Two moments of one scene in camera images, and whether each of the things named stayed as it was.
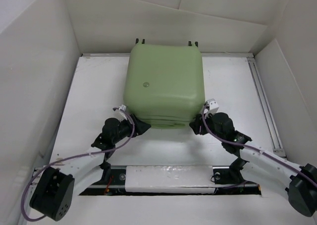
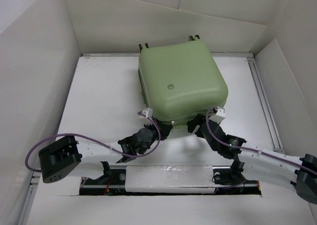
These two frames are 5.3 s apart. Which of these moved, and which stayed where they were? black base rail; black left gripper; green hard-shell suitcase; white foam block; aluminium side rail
Moved: black left gripper; green hard-shell suitcase
Stayed: black base rail; white foam block; aluminium side rail
